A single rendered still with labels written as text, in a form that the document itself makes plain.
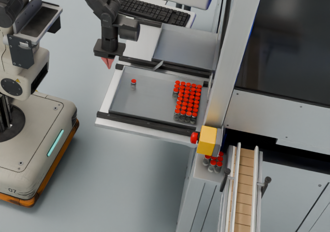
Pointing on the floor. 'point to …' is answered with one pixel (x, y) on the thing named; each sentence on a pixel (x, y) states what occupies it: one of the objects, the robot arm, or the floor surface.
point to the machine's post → (223, 83)
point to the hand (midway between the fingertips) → (109, 66)
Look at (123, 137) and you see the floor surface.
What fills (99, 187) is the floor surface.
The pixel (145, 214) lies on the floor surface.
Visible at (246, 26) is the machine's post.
